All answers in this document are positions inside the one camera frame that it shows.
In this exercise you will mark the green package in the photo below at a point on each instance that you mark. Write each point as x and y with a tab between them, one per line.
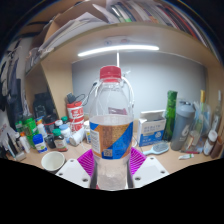
30	128

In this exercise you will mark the brown bottle with green cap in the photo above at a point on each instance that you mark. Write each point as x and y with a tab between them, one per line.
60	141

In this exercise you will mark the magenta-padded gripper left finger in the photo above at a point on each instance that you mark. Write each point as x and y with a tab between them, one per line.
71	171

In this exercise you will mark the clear red-capped water bottle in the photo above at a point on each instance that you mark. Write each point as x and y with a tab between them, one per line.
111	136

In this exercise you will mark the small white and green tube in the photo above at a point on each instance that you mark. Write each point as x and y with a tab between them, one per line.
186	156

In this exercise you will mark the red and white canister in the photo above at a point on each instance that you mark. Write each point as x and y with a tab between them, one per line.
75	115

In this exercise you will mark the black bag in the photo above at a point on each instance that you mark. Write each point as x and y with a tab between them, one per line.
43	105

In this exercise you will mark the hanging dark clothes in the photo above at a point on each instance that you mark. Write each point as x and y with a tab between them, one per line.
11	93

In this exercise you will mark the brown mug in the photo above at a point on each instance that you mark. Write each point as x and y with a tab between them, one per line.
218	148

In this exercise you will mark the brown jar with white lid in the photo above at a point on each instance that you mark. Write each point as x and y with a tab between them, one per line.
210	143

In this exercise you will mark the tall clear glass bottle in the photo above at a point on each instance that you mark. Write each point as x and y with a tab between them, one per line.
216	116

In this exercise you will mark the white light bar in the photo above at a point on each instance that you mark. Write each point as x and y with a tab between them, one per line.
118	50

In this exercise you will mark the white and blue carton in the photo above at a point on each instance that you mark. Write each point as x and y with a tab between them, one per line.
151	130

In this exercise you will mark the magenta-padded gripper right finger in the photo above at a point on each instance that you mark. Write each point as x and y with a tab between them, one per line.
150	170

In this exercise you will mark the light blue hairbrush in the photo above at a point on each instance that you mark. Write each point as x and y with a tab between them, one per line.
160	147

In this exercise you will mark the tall green bottle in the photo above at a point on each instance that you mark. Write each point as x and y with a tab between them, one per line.
170	113

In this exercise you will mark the white bottle with blue cap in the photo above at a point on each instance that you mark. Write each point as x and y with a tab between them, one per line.
40	144

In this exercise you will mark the wooden shelf unit with books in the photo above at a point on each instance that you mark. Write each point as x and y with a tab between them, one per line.
133	33

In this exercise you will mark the grey shaker bottle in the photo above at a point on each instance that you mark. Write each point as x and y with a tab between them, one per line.
181	128

